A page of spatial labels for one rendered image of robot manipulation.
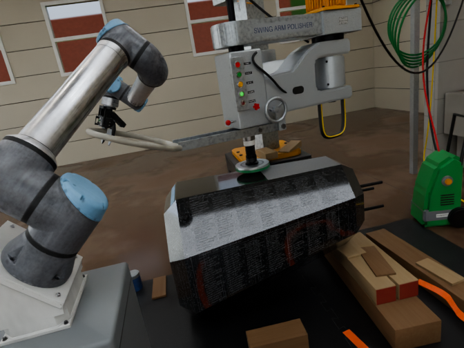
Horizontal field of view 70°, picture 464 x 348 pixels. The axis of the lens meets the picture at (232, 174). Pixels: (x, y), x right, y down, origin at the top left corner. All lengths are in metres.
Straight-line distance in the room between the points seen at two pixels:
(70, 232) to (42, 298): 0.18
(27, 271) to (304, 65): 1.73
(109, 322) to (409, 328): 1.43
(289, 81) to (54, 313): 1.63
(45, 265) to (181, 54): 7.20
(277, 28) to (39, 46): 6.80
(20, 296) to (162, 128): 7.13
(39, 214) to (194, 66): 7.18
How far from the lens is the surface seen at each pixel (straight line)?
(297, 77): 2.10
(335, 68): 2.30
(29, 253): 1.03
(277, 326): 1.94
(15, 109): 8.55
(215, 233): 1.77
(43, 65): 8.31
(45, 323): 1.10
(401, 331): 1.96
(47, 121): 1.06
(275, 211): 1.84
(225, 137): 1.91
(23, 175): 0.98
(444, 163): 3.03
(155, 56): 1.28
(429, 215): 3.10
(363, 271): 2.13
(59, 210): 0.97
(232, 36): 1.90
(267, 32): 1.99
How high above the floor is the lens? 1.44
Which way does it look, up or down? 17 degrees down
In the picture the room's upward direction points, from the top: 9 degrees counter-clockwise
